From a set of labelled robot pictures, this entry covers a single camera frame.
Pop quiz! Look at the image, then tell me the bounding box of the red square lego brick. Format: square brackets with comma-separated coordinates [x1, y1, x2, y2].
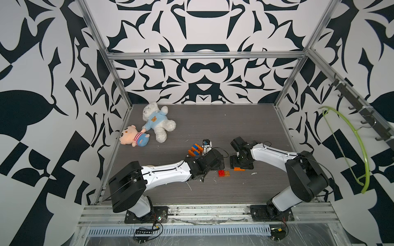
[218, 170, 226, 177]

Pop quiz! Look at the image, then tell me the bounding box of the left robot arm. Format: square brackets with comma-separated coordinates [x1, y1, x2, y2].
[105, 149, 224, 218]

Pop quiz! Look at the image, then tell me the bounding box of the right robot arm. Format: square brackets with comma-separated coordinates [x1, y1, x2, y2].
[230, 137, 329, 218]

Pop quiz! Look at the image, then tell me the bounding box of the white teddy bear blue shirt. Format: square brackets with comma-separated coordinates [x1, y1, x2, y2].
[143, 102, 176, 143]

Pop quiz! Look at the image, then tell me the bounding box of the pink doll plush toy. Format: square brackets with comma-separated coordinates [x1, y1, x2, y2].
[120, 125, 150, 147]

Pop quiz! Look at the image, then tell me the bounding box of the black connector box right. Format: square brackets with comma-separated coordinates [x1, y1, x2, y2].
[270, 228, 287, 241]

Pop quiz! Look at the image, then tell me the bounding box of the black connector box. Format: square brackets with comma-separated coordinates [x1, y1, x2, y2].
[270, 228, 287, 241]
[133, 228, 155, 241]

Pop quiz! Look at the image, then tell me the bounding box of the black connector box left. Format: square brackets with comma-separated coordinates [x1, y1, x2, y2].
[133, 228, 155, 241]

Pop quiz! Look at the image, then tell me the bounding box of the green hoop hanger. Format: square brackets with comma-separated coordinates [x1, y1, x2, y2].
[318, 106, 370, 194]

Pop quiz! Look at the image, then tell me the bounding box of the black hook rack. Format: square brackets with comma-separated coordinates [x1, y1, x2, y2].
[330, 73, 394, 149]

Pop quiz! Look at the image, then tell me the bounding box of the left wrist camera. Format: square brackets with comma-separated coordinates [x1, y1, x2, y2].
[202, 139, 212, 155]

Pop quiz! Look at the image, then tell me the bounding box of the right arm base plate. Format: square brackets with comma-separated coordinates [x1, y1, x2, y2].
[250, 204, 294, 222]

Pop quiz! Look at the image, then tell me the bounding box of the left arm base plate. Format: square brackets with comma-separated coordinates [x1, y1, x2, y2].
[124, 204, 169, 224]

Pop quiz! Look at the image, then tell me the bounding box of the aluminium frame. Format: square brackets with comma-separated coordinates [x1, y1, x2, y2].
[79, 1, 394, 242]

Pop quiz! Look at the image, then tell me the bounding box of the white cable duct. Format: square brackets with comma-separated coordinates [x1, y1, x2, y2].
[87, 224, 271, 237]

